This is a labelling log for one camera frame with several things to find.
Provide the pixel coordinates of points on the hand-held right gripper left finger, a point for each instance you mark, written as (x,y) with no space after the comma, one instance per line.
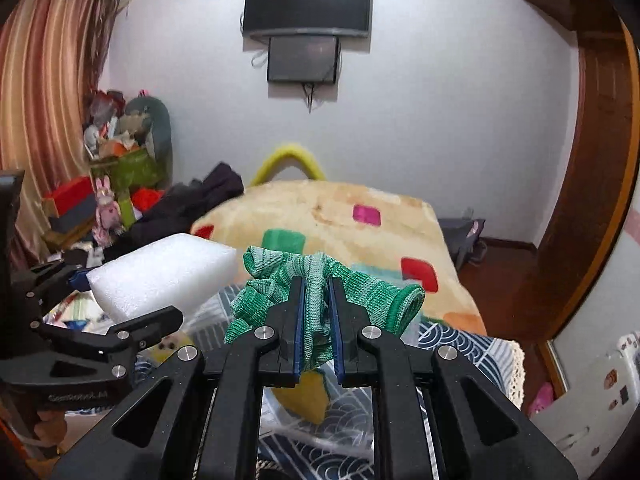
(299,330)

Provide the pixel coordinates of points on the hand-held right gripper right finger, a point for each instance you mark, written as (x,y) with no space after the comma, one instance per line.
(339,330)

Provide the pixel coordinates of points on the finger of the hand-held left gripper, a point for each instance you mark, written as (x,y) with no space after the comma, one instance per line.
(145,325)
(60,276)

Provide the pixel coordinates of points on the green knitted glove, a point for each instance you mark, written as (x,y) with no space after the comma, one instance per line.
(370,290)

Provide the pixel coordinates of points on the white foam block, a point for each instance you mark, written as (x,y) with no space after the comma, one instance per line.
(160,272)

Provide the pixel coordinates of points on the person's left hand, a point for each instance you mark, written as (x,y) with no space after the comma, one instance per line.
(51,425)

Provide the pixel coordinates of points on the yellow sponge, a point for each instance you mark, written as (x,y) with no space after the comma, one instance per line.
(305,395)

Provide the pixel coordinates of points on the pink rabbit doll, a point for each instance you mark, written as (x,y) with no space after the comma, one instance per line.
(106,210)

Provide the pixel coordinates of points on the red box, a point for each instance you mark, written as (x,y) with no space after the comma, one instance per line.
(70,195)

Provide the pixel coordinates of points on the clear plastic bag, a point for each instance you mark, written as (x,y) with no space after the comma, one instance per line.
(320,440)

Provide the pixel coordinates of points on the cream blanket with coloured squares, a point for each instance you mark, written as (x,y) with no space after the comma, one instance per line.
(325,210)

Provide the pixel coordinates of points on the green storage box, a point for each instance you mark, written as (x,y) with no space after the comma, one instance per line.
(132,165)

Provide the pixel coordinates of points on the pile of dark clothes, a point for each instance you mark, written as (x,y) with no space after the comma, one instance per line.
(200,195)

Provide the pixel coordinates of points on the blue wave pattern cloth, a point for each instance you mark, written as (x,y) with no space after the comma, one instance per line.
(480,360)

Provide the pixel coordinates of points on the dark grey bag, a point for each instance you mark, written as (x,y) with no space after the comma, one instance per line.
(462,240)

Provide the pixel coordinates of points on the yellow plush hoop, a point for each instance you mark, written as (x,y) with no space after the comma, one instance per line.
(290,152)

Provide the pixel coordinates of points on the grey plush dinosaur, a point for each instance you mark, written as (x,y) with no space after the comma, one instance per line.
(152,120)

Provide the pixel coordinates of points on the striped orange curtain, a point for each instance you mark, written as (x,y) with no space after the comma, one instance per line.
(40,85)

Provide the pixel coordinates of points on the pink slipper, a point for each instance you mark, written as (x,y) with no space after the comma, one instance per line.
(542,397)

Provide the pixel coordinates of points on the white appliance with stickers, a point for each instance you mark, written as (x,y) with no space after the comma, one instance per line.
(595,410)

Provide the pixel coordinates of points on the small black wall monitor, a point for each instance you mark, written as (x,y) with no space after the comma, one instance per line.
(302,59)

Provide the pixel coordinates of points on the wooden door frame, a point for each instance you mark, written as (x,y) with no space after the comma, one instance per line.
(590,185)

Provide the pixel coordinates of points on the large black wall television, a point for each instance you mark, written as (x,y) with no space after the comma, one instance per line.
(307,2)

